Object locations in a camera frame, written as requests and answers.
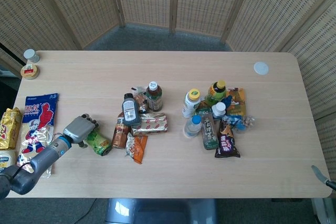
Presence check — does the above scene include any green yellow juice bottle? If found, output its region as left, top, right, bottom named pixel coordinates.
left=83, top=129, right=112, bottom=158

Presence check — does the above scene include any clear water bottle blue cap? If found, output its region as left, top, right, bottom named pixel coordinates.
left=183, top=115, right=202, bottom=138

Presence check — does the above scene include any brown drink bottle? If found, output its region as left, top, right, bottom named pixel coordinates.
left=111, top=112, right=131, bottom=150

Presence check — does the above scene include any clear brown snack packet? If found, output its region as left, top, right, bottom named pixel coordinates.
left=130, top=85, right=150, bottom=114

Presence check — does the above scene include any orange yellow snack bag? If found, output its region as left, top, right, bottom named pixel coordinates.
left=226, top=87, right=247, bottom=116

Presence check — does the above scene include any black floor cable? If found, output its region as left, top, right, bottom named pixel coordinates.
left=76, top=198, right=98, bottom=224

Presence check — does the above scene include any small blue wrapper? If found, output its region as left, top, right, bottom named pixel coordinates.
left=222, top=94, right=234, bottom=109

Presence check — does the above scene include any dark green tea bottle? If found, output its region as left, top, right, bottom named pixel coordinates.
left=201, top=113, right=219, bottom=151

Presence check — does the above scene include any yellow round tin red label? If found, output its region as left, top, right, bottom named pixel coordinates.
left=20, top=63, right=39, bottom=80

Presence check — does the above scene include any gold yellow snack bag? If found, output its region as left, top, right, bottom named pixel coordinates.
left=0, top=107, right=23, bottom=151

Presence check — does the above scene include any gold foil snack pack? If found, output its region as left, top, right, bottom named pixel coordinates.
left=130, top=112, right=169, bottom=136

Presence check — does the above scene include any dark bottle white label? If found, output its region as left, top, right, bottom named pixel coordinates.
left=122, top=92, right=142, bottom=127

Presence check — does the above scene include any blue white cartoon bag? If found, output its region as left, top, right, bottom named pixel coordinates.
left=17, top=92, right=59, bottom=179

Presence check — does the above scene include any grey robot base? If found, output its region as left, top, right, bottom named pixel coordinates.
left=104, top=198, right=218, bottom=224

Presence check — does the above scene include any brown tea bottle white cap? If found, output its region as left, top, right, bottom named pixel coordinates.
left=145, top=81, right=163, bottom=112

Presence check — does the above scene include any white jar blue label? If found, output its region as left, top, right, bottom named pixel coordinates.
left=0, top=150, right=18, bottom=175

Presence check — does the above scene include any green bottle yellow cap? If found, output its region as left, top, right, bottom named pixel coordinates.
left=204, top=79, right=227, bottom=107

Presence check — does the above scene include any white round lid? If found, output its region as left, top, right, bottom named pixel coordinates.
left=253, top=61, right=270, bottom=76

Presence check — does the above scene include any small white bottle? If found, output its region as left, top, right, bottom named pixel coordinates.
left=211, top=102, right=227, bottom=119

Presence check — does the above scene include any purple chocolate snack bag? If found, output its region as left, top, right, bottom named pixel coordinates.
left=214, top=116, right=241, bottom=158

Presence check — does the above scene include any dark green carton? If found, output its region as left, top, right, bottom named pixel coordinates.
left=195, top=100, right=214, bottom=116

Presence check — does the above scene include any clear blue candy bag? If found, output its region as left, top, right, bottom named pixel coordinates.
left=228, top=115, right=255, bottom=132

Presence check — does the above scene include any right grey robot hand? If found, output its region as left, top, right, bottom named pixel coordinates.
left=311, top=165, right=336, bottom=190

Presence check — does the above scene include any orange white snack packet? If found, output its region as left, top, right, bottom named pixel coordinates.
left=124, top=132, right=148, bottom=164

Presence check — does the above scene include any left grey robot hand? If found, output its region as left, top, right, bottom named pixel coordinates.
left=62, top=113, right=100, bottom=148

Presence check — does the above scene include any white bottle yellow cap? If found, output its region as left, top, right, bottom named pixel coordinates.
left=182, top=88, right=202, bottom=119

